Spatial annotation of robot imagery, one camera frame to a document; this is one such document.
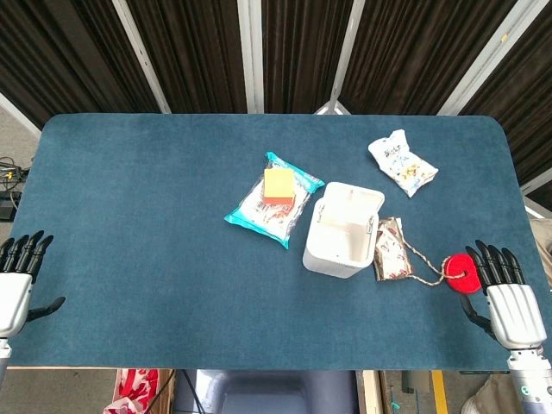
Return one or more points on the teal clear snack package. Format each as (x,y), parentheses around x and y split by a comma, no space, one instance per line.
(274,199)

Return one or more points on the red white plastic bag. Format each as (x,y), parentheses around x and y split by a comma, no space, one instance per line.
(134,390)

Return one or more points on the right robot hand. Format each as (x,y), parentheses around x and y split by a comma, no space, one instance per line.
(513,310)

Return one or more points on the blue felt table mat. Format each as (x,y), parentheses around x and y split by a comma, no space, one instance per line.
(151,241)

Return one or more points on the yellow orange sticky note block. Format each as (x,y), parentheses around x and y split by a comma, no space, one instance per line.
(278,186)

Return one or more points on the red disc with hole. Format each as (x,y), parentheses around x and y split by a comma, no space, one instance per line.
(462,274)

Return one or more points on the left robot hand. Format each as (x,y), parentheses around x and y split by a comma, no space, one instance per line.
(13,297)

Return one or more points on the brown white snack packet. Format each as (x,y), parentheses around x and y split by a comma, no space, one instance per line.
(390,250)

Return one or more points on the white plastic box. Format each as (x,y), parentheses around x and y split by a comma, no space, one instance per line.
(340,230)

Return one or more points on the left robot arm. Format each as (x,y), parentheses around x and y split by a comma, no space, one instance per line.
(3,362)

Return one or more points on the white blue snack bag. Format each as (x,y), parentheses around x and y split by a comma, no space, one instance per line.
(402,163)

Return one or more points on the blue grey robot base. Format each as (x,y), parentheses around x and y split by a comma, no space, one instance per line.
(276,392)

